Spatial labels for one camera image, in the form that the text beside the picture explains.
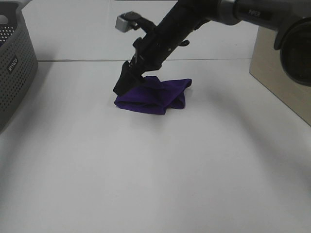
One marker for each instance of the beige bin with grey rim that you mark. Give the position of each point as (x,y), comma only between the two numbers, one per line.
(266,68)

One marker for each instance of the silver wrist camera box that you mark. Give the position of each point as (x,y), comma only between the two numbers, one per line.
(127,21)

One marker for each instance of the grey perforated plastic basket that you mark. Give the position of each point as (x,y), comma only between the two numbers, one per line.
(18,61)

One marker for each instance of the purple microfibre towel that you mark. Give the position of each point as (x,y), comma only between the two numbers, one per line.
(155,96)

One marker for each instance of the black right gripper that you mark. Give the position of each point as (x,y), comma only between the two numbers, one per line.
(158,43)

